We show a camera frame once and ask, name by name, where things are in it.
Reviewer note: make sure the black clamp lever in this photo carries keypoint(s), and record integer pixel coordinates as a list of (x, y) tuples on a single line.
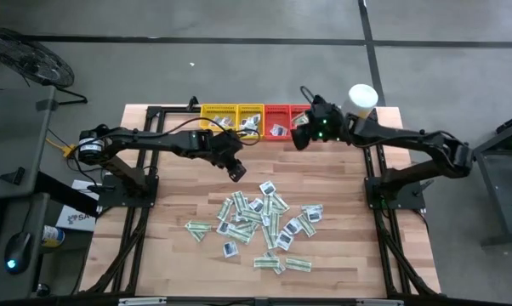
[(100, 187), (425, 186)]

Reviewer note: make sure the black round knob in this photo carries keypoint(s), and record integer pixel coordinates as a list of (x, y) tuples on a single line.
[(42, 290)]

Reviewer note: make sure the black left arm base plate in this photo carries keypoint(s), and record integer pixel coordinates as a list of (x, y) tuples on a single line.
[(111, 200)]

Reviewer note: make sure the black desk bracket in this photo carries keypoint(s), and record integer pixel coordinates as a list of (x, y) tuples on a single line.
[(13, 175)]

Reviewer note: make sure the white yellow can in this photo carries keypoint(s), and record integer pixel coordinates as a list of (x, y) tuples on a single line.
[(52, 236)]

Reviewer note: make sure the yellow power plug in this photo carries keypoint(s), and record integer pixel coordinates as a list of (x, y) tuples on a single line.
[(69, 150)]

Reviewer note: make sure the small white packet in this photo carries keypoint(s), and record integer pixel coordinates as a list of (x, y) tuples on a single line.
[(237, 217)]

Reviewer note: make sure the black metal stand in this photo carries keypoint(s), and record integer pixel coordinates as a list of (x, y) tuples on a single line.
[(494, 187)]

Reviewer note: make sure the orange plastic basket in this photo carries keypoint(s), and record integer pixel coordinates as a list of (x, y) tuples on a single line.
[(277, 112), (296, 108)]

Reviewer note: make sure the white packet blue print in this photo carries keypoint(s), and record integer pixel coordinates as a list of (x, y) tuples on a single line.
[(283, 131), (230, 249), (275, 131)]

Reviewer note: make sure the black desk support bar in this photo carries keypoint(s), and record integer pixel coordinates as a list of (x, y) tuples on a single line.
[(64, 193)]

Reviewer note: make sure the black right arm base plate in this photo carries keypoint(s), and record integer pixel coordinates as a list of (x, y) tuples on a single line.
[(409, 200)]

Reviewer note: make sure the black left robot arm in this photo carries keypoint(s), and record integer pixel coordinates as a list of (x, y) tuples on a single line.
[(154, 138)]

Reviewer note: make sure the white printed cardboard box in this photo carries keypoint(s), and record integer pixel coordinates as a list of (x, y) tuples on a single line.
[(75, 219)]

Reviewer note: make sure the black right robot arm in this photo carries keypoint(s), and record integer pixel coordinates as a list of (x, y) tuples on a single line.
[(409, 138)]

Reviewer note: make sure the grey desk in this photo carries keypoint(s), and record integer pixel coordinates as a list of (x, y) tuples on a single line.
[(13, 136)]

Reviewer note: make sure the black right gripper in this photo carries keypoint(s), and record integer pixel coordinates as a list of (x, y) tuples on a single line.
[(324, 123)]

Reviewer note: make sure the black floor fan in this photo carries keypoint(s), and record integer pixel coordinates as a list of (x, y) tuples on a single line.
[(30, 59)]

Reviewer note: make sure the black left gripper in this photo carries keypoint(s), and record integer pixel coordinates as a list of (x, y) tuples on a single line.
[(224, 149)]

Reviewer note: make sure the white yellow wipes canister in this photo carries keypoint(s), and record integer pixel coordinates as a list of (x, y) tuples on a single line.
[(362, 100)]

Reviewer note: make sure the black table clamp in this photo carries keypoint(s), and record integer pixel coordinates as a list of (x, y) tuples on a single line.
[(192, 103)]

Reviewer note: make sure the silver metal bracket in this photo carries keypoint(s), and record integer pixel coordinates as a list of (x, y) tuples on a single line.
[(380, 302), (142, 301)]

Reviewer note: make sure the black computer mouse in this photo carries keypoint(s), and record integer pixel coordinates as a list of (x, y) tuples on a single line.
[(18, 253)]

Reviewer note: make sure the yellow plastic basket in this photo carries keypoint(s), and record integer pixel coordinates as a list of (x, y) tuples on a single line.
[(249, 108), (209, 109)]

